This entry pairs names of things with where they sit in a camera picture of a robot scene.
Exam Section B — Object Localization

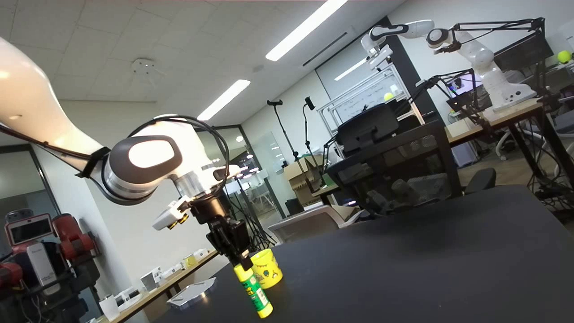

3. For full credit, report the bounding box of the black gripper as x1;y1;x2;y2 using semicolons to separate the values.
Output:
189;191;257;276

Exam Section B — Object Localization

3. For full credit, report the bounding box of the yellow green mug cup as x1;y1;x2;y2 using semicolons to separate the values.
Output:
250;247;286;290

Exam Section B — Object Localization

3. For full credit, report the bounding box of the white paper sheet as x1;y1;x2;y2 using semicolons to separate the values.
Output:
166;274;218;310

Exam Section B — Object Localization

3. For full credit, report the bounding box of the white framed mesh panel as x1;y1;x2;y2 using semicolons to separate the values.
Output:
268;202;347;243

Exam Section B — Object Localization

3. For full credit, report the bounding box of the short ceiling light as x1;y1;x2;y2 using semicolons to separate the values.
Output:
196;76;253;123

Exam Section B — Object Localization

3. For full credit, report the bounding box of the red robot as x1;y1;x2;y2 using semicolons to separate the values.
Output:
0;209;103;302

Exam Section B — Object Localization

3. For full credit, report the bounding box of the round ceiling detector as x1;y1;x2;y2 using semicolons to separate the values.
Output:
130;55;160;76

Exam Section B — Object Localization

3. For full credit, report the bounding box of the long ceiling light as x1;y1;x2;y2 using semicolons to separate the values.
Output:
264;0;350;64

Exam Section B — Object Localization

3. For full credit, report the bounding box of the wooden top robot table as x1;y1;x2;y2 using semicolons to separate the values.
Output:
444;96;574;193

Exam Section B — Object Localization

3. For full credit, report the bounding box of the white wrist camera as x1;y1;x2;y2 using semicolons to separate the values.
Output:
151;195;194;232

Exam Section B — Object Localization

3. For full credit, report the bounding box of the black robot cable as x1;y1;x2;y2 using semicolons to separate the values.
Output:
126;112;234;188

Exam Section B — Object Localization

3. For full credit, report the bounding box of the black camera stand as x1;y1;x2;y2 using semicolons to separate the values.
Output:
266;96;302;164

